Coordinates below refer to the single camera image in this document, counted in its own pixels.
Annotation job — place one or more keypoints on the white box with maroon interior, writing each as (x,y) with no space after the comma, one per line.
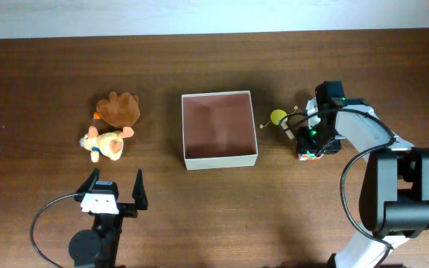
(218,130)

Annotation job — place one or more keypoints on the yellow wooden rattle drum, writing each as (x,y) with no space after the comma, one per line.
(279,118)

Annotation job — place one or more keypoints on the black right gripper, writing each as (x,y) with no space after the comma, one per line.
(304,142)

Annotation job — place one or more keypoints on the brown plush toy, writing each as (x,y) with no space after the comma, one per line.
(118,110)

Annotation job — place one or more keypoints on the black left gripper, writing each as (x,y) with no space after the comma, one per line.
(130,210)

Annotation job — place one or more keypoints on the cream plush mouse toy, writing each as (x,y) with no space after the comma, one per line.
(110,144)

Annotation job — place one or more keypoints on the colourful puzzle cube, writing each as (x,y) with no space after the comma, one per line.
(309,157)

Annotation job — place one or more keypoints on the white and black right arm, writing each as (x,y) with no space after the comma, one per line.
(394,198)

